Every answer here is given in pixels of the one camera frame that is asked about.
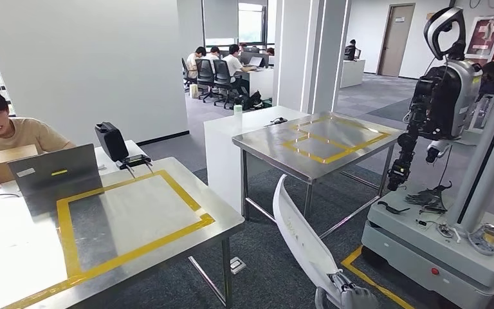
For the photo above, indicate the black headset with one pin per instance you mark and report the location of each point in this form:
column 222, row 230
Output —
column 277, row 120

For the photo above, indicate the metal bracket parts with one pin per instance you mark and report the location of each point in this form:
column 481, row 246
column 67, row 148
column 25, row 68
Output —
column 481, row 241

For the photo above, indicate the wheeled humanoid robot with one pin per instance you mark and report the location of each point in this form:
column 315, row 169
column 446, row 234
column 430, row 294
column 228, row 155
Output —
column 451, row 98

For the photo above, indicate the grey laptop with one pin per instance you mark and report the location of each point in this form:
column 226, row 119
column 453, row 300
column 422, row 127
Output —
column 46, row 179

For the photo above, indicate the steel workbench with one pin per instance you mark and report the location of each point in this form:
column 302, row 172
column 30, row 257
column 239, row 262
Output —
column 272, row 145
column 144, row 204

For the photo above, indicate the floor socket box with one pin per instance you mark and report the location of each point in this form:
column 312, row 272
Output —
column 237, row 265

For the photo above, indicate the white desk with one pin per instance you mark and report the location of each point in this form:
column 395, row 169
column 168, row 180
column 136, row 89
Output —
column 262, row 83

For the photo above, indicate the black bags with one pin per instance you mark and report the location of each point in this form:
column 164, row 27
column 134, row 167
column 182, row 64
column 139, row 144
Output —
column 249, row 101

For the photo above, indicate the black office chair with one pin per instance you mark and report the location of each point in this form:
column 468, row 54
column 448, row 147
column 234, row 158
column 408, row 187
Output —
column 205, row 70
column 184, row 68
column 222, row 72

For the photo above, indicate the black hard case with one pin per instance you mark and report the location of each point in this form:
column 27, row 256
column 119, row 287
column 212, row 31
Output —
column 111, row 143

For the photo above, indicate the pale green cup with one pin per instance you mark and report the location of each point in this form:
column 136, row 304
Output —
column 238, row 115

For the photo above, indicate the white curved plastic part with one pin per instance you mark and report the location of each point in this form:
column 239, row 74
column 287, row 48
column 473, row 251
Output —
column 302, row 239

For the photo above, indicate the grey door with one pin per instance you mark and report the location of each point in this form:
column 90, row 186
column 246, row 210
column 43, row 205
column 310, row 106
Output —
column 396, row 42

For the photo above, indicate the white counter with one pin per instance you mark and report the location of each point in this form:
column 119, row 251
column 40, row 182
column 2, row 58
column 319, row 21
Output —
column 352, row 74

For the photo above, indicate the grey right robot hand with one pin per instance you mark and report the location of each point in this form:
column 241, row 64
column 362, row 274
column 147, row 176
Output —
column 358, row 298

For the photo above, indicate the white counter table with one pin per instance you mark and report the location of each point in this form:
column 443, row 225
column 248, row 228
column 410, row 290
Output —
column 221, row 162

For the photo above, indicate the open laptop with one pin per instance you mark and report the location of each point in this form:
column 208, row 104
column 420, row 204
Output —
column 255, row 62

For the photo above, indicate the black detached robot hand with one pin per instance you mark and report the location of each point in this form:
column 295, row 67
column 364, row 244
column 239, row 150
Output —
column 428, row 200

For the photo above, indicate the black curved tool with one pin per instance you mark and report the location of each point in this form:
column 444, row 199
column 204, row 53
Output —
column 394, row 209

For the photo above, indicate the cardboard box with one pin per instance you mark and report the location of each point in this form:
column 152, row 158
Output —
column 12, row 160

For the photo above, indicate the white bag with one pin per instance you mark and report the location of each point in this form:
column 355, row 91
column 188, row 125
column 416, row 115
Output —
column 194, row 91

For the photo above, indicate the red framed poster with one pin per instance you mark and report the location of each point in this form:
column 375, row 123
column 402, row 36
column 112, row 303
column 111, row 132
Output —
column 483, row 38

